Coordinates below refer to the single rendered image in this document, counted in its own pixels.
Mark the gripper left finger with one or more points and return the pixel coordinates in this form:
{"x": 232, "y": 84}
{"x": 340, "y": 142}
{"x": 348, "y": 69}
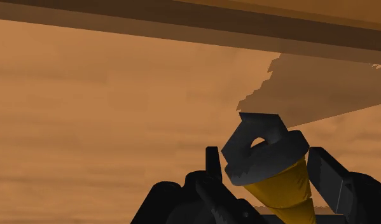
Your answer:
{"x": 208, "y": 192}

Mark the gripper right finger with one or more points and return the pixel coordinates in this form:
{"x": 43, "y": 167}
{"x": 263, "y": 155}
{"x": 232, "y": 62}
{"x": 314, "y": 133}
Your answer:
{"x": 348, "y": 189}

